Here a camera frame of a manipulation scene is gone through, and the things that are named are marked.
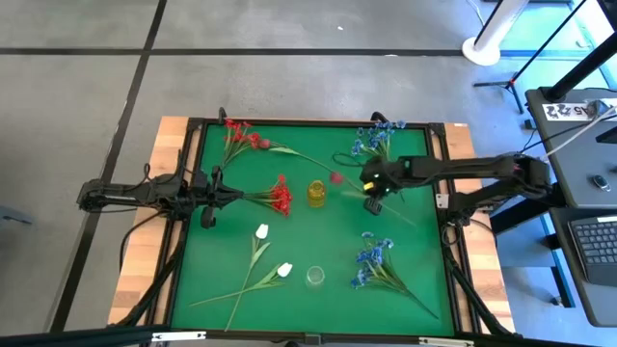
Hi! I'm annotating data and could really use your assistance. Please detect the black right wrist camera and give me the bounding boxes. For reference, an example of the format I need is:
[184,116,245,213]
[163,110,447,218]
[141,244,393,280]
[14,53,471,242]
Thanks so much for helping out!
[363,196,385,217]

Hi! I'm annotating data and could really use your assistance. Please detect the red artificial flower bunch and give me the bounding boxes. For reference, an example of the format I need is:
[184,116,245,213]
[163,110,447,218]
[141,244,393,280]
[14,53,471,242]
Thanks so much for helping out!
[243,173,294,218]
[220,119,264,170]

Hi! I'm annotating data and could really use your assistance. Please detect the silver metal bracket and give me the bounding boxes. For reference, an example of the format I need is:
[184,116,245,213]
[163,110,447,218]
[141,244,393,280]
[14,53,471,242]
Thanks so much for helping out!
[150,330,207,343]
[417,336,476,347]

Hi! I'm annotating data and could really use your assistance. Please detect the clear glass vase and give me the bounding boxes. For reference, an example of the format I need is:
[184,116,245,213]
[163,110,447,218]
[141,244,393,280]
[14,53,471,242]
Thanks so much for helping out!
[305,265,326,289]

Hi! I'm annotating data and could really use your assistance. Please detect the blue artificial flower bunch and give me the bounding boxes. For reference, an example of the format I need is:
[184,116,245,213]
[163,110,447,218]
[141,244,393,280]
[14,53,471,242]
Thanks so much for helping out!
[350,119,407,163]
[350,230,440,320]

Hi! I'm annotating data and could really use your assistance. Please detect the thick black pole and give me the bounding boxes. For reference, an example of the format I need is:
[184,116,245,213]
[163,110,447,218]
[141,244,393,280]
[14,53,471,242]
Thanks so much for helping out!
[539,28,617,103]

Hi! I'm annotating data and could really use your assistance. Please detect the yellow glass bottle vase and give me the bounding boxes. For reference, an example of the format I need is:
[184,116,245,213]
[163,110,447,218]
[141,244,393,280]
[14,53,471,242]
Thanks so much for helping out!
[307,179,327,209]

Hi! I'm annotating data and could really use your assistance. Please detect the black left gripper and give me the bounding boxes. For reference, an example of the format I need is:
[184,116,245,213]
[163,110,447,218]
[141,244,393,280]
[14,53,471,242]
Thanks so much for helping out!
[191,166,245,208]

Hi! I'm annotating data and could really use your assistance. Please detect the black tripod stand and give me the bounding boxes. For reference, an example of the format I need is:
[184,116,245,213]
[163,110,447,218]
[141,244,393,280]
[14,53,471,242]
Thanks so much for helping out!
[472,0,589,116]

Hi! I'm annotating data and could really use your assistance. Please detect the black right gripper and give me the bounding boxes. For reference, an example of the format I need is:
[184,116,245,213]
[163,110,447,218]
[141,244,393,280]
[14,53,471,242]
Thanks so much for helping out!
[360,156,411,199]

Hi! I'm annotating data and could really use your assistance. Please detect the white paper label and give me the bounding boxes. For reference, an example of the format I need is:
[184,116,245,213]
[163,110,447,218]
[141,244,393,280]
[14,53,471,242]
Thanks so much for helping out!
[542,98,617,122]

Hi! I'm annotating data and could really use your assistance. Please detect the black keyboard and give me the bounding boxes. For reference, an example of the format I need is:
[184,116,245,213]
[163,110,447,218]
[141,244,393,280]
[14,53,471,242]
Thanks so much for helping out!
[567,215,617,286]

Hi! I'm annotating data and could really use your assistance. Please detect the black metal table frame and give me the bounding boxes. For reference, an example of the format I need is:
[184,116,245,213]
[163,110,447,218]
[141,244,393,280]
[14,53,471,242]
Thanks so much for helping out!
[0,108,617,347]

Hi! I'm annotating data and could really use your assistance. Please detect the white column base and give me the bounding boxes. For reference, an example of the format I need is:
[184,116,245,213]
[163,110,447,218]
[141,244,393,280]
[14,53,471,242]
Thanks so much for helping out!
[461,0,531,67]

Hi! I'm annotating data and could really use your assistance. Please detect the white artificial tulip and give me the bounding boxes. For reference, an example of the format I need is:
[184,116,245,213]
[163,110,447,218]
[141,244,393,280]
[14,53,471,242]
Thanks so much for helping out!
[188,261,294,308]
[224,223,272,333]

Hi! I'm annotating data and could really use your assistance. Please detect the red artificial rose stem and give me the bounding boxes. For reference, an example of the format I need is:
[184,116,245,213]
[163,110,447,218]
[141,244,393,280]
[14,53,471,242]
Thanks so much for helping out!
[329,172,418,227]
[258,138,365,194]

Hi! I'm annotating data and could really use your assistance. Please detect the blue metal bar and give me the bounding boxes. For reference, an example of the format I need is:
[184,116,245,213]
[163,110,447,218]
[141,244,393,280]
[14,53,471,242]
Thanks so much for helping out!
[539,211,577,309]

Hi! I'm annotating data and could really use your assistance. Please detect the green table mat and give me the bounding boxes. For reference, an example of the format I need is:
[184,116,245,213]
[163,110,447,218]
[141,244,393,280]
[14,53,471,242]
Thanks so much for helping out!
[171,123,455,337]

